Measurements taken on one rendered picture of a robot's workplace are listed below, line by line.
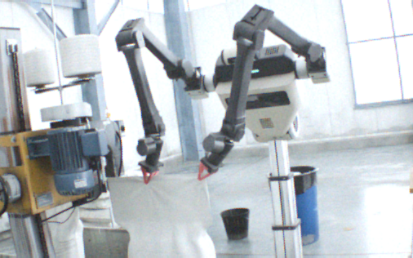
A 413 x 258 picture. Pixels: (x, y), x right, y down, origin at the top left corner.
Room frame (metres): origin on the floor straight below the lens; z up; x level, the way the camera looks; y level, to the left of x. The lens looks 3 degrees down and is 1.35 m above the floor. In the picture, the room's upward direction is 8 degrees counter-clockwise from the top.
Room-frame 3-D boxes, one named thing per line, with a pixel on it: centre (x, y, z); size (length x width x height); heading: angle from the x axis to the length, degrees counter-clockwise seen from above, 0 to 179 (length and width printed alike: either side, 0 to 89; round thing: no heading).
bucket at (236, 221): (4.32, -0.26, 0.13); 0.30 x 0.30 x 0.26
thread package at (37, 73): (1.90, 0.65, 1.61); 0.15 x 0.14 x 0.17; 62
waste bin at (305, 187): (3.93, -0.79, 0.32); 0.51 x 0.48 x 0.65; 152
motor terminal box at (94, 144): (1.64, 0.38, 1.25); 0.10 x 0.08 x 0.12; 177
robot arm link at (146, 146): (1.81, 0.19, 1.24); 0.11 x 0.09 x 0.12; 150
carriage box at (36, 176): (1.78, 0.68, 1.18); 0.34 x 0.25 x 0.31; 152
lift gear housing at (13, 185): (1.60, 0.75, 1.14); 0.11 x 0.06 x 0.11; 62
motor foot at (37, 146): (1.65, 0.58, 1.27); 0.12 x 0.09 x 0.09; 152
